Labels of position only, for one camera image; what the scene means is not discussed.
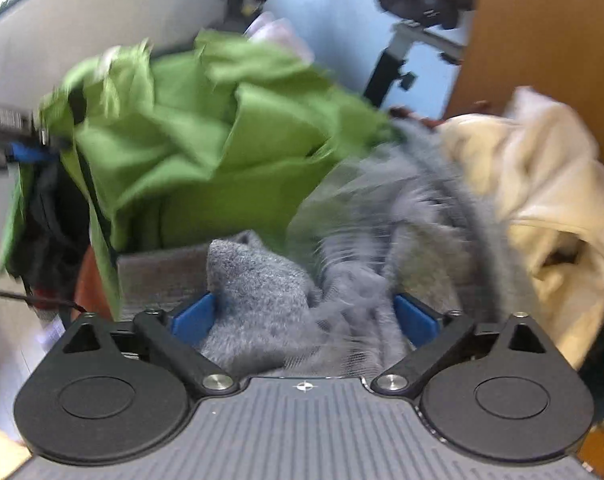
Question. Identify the green knit sweater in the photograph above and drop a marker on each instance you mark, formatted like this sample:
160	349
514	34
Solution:
175	151

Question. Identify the black office chair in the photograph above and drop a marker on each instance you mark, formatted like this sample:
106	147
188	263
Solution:
417	18

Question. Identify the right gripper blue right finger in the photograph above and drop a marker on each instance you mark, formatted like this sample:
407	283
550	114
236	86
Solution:
419	323

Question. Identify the grey knit garment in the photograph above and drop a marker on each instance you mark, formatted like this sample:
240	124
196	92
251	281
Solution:
400	221

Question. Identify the cream fleece garment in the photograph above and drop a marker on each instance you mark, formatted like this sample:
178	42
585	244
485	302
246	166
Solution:
540	165

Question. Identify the brown wooden board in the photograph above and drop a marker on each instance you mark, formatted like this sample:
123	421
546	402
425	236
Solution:
553	46

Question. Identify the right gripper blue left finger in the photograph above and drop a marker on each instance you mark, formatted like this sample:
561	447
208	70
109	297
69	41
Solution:
192	320

